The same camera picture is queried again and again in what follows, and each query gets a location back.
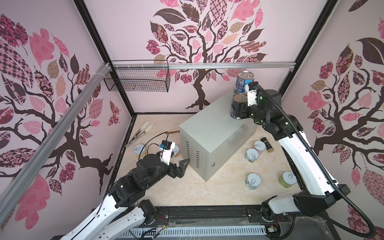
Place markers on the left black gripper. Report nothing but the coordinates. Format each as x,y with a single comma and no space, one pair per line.
181,168

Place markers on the dark grey tin can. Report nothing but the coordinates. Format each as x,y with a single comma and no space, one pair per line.
239,106

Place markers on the blue label tin can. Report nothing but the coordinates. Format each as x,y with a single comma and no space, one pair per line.
243,79

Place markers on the teal label white-lid can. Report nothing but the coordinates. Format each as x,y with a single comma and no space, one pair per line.
251,155

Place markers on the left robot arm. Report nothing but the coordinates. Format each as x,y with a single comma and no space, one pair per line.
124,207

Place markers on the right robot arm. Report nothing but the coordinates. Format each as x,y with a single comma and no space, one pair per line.
320,190

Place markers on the orange label white-lid can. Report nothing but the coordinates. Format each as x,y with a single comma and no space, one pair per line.
176,152

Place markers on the pink small white-lid can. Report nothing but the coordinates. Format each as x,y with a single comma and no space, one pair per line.
260,147

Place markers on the dark spice jar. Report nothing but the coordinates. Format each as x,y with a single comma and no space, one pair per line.
269,147

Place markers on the grey metal cabinet box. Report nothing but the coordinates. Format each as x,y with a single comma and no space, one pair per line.
211,137

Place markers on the yellow label white-lid can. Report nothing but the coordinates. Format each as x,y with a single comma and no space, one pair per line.
140,151

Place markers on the light blue white-lid can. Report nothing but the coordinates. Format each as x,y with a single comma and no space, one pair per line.
253,181

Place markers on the green label white-lid can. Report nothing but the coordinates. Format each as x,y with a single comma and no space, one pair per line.
287,180

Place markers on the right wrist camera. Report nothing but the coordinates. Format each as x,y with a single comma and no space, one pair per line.
252,94

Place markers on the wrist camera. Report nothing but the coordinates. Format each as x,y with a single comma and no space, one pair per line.
252,94
167,149

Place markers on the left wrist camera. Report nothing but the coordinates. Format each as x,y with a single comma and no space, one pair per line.
167,149

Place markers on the aluminium horizontal rail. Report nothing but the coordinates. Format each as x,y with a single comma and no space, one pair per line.
192,66

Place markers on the white slotted cable duct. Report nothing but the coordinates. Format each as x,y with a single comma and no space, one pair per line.
193,232

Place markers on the black wire basket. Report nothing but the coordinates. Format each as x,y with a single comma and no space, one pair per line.
139,76

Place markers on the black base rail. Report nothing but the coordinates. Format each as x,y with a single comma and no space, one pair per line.
283,227

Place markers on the aluminium diagonal rail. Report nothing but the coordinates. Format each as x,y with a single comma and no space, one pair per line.
22,181

